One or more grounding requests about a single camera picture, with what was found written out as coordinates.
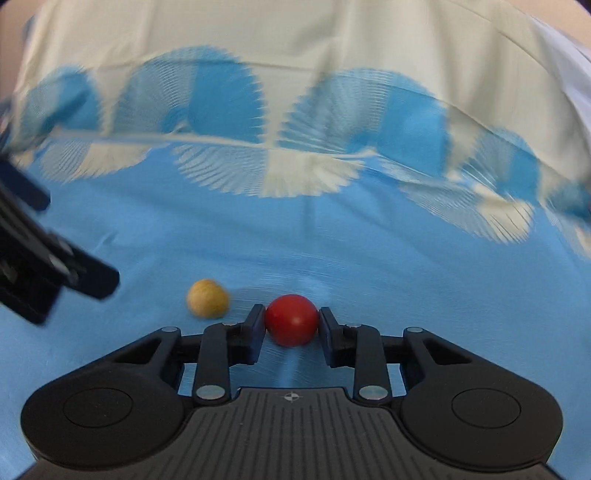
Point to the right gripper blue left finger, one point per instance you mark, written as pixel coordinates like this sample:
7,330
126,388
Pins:
221,346

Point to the tan longan in cluster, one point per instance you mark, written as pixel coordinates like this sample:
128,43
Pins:
207,299

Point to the blue patterned bed sheet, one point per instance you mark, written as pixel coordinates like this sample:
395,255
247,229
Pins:
402,162

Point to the red cherry tomato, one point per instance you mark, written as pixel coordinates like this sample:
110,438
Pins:
292,320

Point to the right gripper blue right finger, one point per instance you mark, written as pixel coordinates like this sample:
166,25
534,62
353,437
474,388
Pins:
359,347

